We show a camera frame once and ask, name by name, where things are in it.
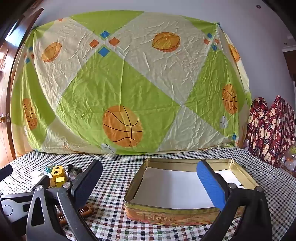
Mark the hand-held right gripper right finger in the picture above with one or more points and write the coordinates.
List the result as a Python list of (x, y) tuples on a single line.
[(210, 185)]

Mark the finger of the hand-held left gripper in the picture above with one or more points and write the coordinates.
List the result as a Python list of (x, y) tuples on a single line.
[(44, 182), (5, 172)]

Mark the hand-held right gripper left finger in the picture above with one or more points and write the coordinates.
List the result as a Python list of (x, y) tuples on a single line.
[(85, 185)]

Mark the yellow building block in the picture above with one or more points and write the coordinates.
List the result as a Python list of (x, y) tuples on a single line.
[(61, 182)]

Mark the yellow cylinder face toy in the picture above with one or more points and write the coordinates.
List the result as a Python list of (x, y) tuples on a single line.
[(57, 171)]

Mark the brown wooden comb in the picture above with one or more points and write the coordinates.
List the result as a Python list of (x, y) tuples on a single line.
[(86, 210)]

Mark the gold tin box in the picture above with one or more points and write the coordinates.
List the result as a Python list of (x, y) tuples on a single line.
[(175, 215)]

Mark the white paper lining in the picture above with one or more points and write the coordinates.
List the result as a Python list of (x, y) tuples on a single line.
[(173, 187)]

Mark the checkered tablecloth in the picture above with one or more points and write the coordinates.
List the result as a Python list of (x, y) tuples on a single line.
[(111, 220)]

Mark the brass door knob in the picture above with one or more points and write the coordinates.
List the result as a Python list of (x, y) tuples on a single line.
[(3, 118)]

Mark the red plaid bear-print cloth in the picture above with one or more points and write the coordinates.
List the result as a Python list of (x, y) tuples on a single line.
[(279, 129), (256, 125)]

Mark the clear plastic bag of toys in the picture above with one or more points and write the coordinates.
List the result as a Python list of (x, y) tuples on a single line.
[(290, 157)]

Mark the basketball print bed sheet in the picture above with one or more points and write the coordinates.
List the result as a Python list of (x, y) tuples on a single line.
[(129, 88)]

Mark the brown wooden door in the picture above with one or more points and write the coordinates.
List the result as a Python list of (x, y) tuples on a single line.
[(9, 58)]

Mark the brown wooden wardrobe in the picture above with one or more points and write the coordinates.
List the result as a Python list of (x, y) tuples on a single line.
[(290, 64)]

